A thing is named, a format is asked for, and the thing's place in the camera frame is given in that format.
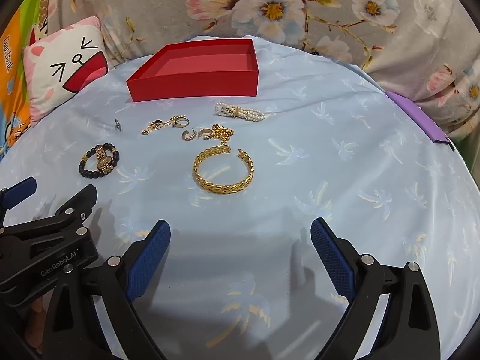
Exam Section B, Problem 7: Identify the person's left hand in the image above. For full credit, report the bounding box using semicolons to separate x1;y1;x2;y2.
23;297;46;355

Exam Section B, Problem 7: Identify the red cardboard box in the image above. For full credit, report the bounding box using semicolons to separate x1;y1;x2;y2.
126;38;260;103

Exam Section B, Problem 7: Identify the white pearl bracelet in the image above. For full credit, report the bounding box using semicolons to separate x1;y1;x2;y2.
214;102;266;122

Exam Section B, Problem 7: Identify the colourful cartoon printed cloth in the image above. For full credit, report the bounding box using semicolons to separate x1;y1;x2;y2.
0;0;58;160

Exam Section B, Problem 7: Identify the grey floral blanket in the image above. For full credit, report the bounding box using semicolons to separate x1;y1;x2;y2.
49;0;480;140

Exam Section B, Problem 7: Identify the gold chain charm bracelet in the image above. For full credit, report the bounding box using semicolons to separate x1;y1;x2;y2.
141;115;178;136

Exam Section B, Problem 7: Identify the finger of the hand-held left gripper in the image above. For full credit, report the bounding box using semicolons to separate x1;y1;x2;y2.
0;177;37;229
0;184;99;241

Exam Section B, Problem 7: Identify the gold chain necklace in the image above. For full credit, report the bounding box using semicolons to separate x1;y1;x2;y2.
211;123;236;145

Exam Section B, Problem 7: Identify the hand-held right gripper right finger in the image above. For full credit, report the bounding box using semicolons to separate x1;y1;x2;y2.
310;217;442;360

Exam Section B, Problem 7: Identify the white cat face pillow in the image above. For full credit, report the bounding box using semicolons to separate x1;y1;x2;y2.
23;16;110;127

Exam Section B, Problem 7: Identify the light blue palm print sheet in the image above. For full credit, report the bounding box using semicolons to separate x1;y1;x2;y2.
0;35;478;360

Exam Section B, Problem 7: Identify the purple flat object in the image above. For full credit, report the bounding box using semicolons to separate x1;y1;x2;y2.
386;91;457;152

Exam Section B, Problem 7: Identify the black bead gold link bracelet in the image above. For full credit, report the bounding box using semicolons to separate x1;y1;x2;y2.
79;142;121;179

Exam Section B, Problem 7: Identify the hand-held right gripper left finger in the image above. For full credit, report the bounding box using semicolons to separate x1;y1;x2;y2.
41;219;172;360

